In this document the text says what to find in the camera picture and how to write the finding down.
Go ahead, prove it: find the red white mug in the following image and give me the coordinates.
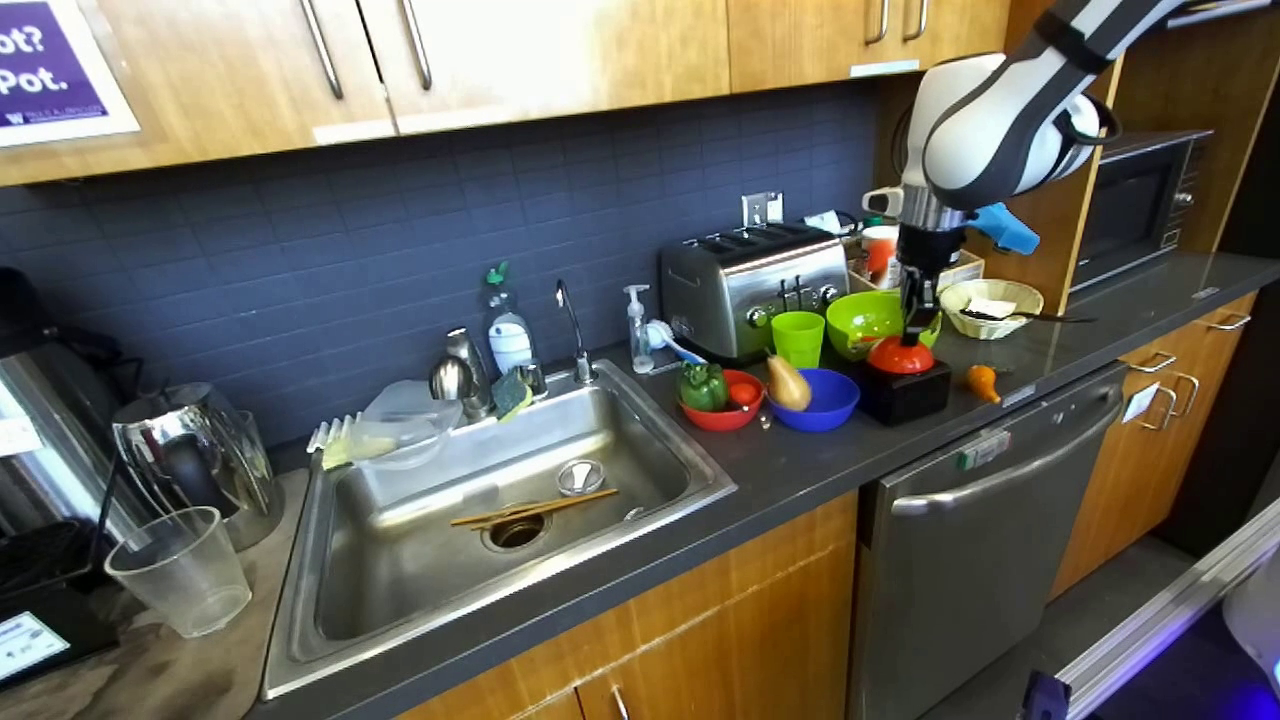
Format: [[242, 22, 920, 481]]
[[858, 218, 908, 292]]

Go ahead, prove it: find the wooden stick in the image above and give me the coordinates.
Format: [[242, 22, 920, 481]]
[[449, 486, 624, 538]]

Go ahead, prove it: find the pale yellow rubber glove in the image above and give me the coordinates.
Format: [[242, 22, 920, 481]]
[[303, 412, 406, 476]]

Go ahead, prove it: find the white wicker basket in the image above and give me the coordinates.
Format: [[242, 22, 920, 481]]
[[935, 278, 1054, 349]]

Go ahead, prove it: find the wooden drawer base cabinet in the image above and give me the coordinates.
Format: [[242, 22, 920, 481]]
[[1054, 292, 1261, 602]]

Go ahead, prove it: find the red toy tomato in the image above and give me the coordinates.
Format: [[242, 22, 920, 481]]
[[866, 334, 946, 384]]

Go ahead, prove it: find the steel sink strainer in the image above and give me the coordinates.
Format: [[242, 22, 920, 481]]
[[553, 458, 613, 499]]

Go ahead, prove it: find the clear plastic cup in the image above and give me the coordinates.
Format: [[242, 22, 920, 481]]
[[99, 506, 257, 646]]

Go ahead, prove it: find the clear pump soap bottle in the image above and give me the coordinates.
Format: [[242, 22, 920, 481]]
[[619, 280, 659, 380]]

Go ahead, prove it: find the chrome faucet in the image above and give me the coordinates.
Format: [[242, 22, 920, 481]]
[[549, 278, 600, 392]]

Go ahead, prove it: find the green plastic bowl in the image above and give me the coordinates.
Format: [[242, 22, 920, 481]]
[[820, 287, 911, 367]]

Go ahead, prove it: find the stainless steel sink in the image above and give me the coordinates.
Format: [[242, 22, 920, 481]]
[[259, 356, 740, 704]]

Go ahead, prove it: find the green plastic cup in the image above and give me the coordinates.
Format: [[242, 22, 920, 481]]
[[770, 307, 832, 372]]

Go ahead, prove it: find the clear dish soap bottle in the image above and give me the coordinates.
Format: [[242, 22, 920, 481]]
[[476, 262, 542, 384]]

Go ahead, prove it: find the green sponge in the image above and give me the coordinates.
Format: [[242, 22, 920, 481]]
[[488, 367, 542, 421]]

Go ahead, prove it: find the wooden upper cabinet door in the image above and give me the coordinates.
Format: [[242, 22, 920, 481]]
[[726, 0, 1016, 95], [353, 0, 738, 141], [0, 0, 406, 194]]

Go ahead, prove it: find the silver toaster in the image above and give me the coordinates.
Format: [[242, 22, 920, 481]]
[[656, 219, 851, 367]]

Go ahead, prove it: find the stainless steel dishwasher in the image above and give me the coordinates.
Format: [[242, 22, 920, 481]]
[[845, 366, 1132, 720]]

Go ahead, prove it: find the robot cart with silver rail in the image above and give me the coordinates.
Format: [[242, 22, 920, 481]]
[[1021, 498, 1280, 720]]

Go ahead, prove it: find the white wall outlet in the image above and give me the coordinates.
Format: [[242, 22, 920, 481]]
[[738, 190, 794, 233]]

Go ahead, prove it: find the black steel microwave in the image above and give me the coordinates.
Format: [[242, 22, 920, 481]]
[[1074, 127, 1215, 295]]

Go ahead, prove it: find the black coffee machine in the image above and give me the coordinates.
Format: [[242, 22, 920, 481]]
[[0, 266, 154, 694]]

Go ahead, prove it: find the glass blender jug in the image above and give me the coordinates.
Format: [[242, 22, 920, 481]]
[[110, 380, 289, 553]]

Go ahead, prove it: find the wooden sink base cabinet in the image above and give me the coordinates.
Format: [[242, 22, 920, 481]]
[[396, 494, 866, 720]]

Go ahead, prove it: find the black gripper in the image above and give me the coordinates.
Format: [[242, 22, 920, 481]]
[[896, 219, 970, 334]]

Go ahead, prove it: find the tan toy vegetable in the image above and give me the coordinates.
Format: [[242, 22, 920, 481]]
[[763, 354, 816, 418]]

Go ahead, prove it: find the purple white sign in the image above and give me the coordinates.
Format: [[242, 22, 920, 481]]
[[0, 0, 146, 152]]

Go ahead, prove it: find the green toy pepper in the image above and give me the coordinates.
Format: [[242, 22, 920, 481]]
[[673, 360, 734, 418]]

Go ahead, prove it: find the red plastic bowl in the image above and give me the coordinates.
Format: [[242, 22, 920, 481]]
[[676, 367, 774, 435]]

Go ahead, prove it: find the white blue dish brush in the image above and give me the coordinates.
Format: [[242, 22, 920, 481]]
[[646, 315, 714, 377]]

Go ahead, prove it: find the blue plastic bowl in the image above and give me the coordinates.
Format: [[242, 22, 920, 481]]
[[763, 366, 866, 441]]

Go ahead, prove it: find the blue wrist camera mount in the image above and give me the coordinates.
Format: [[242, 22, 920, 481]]
[[966, 198, 1046, 262]]

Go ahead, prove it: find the chrome sink sprayer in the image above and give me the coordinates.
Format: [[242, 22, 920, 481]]
[[423, 325, 488, 412]]

